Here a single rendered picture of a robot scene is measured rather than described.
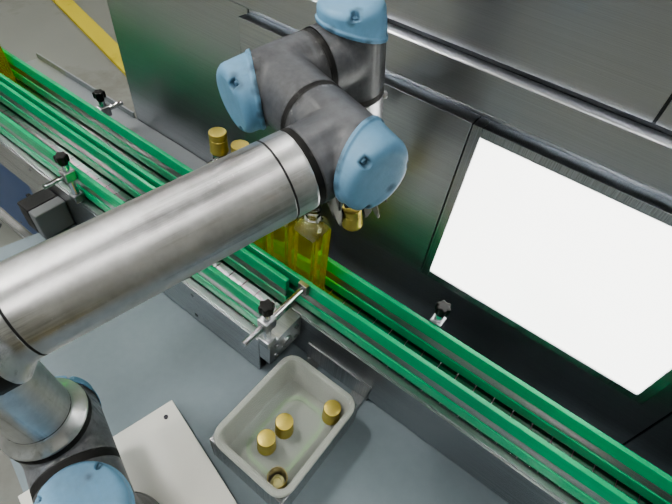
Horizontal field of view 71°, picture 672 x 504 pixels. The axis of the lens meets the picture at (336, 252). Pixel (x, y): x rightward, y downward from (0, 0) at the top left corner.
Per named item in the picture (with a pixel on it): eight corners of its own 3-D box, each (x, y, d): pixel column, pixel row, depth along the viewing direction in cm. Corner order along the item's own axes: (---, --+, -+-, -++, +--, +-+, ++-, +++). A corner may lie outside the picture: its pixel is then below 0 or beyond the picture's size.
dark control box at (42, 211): (76, 224, 124) (65, 200, 118) (47, 241, 119) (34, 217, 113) (57, 209, 127) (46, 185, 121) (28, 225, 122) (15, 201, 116)
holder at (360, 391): (369, 401, 99) (374, 384, 94) (281, 516, 84) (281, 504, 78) (306, 354, 105) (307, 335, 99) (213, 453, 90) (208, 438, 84)
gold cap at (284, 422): (284, 443, 90) (285, 434, 87) (271, 431, 91) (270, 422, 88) (297, 429, 92) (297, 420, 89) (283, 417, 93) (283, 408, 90)
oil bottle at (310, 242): (325, 287, 102) (334, 216, 86) (309, 304, 98) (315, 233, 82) (305, 274, 104) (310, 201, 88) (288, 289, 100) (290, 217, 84)
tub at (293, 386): (355, 420, 96) (361, 401, 89) (281, 517, 83) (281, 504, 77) (290, 369, 102) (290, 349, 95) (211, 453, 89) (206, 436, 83)
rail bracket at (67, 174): (89, 201, 113) (71, 156, 103) (60, 217, 108) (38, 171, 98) (79, 194, 114) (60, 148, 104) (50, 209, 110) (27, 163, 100)
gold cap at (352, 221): (364, 229, 80) (365, 212, 77) (344, 233, 80) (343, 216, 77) (359, 214, 83) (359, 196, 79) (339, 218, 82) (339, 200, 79)
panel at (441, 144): (645, 392, 81) (814, 264, 55) (641, 405, 79) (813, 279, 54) (256, 161, 112) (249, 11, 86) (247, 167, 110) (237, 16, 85)
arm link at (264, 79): (257, 104, 42) (358, 60, 45) (202, 48, 47) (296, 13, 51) (270, 169, 48) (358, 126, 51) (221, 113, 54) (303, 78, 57)
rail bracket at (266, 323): (309, 311, 97) (312, 272, 87) (251, 368, 87) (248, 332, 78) (298, 303, 98) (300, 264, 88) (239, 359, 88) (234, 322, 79)
